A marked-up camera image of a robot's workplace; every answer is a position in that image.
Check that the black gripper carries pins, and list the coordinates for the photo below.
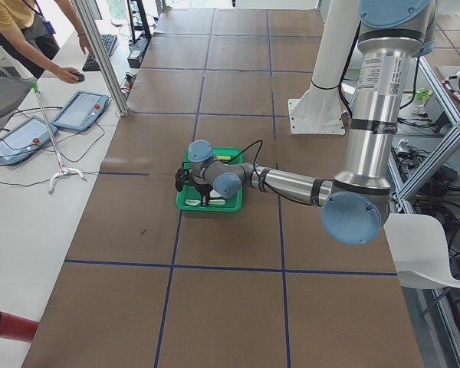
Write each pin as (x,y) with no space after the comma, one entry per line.
(203,190)

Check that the grey office chair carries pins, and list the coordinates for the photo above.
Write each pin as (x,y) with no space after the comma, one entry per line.
(13,90)

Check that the red cylinder tube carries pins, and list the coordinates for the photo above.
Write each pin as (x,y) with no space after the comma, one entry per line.
(18,328)

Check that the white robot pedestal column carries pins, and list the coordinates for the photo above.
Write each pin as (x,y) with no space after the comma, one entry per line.
(318,111)

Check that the green plastic tray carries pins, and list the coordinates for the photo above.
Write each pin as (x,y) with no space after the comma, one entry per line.
(232,204)

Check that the black computer mouse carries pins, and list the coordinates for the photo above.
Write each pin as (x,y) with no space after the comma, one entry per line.
(80,77)

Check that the white round plate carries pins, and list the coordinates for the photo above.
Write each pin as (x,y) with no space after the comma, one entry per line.
(215,195)

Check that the blue teach pendant near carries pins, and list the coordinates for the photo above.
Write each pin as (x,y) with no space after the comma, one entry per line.
(21,142)

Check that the reacher grabber stick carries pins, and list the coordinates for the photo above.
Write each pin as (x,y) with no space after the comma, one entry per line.
(63,170)

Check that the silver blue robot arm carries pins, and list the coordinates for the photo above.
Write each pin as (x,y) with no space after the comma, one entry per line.
(356,90)

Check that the blue teach pendant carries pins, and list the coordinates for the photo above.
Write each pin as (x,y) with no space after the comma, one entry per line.
(21,142)
(81,111)

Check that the aluminium frame post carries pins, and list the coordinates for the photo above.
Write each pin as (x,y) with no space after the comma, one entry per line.
(87,20)

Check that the blue teach pendant far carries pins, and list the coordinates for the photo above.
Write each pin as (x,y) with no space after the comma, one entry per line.
(81,111)

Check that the person in yellow shirt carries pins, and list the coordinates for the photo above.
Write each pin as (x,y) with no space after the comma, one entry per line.
(29,38)

